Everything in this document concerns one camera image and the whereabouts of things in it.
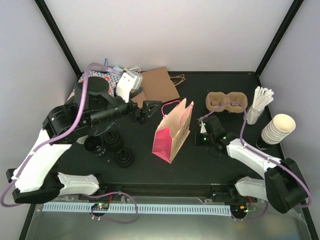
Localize pink cakes paper bag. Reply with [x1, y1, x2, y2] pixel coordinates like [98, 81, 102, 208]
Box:
[152, 98, 194, 164]

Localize pulp cup carrier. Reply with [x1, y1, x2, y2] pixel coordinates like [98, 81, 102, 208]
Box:
[205, 92, 248, 114]

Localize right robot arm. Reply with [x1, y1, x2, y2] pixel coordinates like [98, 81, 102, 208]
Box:
[195, 115, 312, 214]

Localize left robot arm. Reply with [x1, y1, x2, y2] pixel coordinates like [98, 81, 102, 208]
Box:
[6, 76, 162, 206]

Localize brown kraft paper bag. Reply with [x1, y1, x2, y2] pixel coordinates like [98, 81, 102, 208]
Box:
[132, 66, 180, 108]

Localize middle black lid stack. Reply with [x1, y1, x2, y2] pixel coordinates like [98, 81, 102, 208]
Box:
[103, 130, 124, 152]

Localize black lid stack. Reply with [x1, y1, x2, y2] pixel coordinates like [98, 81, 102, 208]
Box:
[103, 130, 124, 152]
[115, 148, 134, 168]

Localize cream paper bag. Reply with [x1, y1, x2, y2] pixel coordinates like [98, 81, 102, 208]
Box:
[123, 67, 142, 74]

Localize blue checkered paper bag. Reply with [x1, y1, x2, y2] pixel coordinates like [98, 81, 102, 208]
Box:
[67, 70, 121, 101]

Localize front black lid stack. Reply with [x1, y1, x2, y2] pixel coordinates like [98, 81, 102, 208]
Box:
[115, 148, 134, 168]

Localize light blue paper bag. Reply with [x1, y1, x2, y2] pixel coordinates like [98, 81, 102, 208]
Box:
[104, 58, 124, 76]

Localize right paper cup stack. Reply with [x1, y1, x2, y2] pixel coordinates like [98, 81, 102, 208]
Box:
[256, 113, 296, 151]

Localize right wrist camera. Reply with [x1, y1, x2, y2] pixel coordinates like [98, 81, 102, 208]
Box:
[198, 117, 207, 134]

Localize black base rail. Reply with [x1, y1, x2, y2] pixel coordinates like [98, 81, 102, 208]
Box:
[104, 183, 240, 202]

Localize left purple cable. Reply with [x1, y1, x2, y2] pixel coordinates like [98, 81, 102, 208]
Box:
[0, 62, 140, 224]

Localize light blue cable duct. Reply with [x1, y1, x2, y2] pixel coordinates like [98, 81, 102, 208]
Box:
[42, 202, 231, 217]

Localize left black frame post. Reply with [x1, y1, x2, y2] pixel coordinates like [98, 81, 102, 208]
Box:
[34, 0, 83, 78]

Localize black frame post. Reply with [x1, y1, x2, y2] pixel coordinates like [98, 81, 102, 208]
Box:
[34, 0, 83, 78]
[255, 0, 304, 77]

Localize right black frame post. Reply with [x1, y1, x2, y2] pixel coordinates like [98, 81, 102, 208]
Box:
[255, 0, 304, 77]

